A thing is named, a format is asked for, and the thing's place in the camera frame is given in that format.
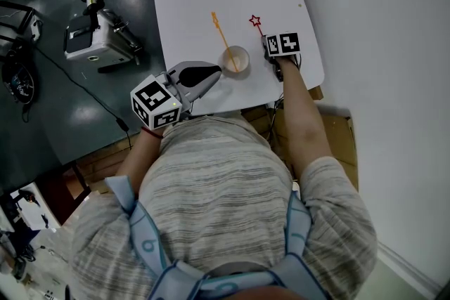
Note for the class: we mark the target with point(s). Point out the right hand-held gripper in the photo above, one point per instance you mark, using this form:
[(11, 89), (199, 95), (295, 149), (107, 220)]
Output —
[(281, 44)]

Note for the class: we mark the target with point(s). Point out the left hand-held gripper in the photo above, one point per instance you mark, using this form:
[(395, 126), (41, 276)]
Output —
[(154, 102)]

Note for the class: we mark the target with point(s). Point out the red star stirrer stick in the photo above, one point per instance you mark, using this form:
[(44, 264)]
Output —
[(260, 31)]

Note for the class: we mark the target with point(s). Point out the white mug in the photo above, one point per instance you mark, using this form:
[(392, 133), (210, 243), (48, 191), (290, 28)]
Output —
[(242, 59)]

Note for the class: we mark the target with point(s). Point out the orange star stirrer stick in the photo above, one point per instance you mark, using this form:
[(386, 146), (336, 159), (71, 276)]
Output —
[(224, 37)]

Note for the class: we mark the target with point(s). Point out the person's right forearm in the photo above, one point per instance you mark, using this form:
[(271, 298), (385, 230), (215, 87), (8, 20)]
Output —
[(302, 116)]

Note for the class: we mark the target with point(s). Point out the person's left forearm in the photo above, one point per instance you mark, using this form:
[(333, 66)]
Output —
[(137, 158)]

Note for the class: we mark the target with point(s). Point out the silver hard case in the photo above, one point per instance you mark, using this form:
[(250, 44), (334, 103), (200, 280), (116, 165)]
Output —
[(91, 42)]

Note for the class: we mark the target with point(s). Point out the grey striped shirt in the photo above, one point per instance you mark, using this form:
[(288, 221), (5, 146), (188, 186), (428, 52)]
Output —
[(218, 186)]

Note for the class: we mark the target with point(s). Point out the large flat cardboard sheet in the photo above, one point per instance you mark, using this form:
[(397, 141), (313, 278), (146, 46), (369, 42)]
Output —
[(341, 144)]

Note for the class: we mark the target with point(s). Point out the dark brown cabinet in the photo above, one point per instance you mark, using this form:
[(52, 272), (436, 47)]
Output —
[(58, 193)]

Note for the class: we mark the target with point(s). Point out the round black bag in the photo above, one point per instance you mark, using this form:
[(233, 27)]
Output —
[(19, 81)]

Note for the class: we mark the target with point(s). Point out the white power strip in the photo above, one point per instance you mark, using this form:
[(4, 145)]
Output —
[(36, 32)]

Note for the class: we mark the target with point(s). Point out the white box with black figures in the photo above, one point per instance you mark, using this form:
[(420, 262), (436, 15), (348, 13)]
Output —
[(33, 210)]

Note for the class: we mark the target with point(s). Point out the black metal frame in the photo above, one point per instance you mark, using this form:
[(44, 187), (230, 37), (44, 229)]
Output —
[(17, 5)]

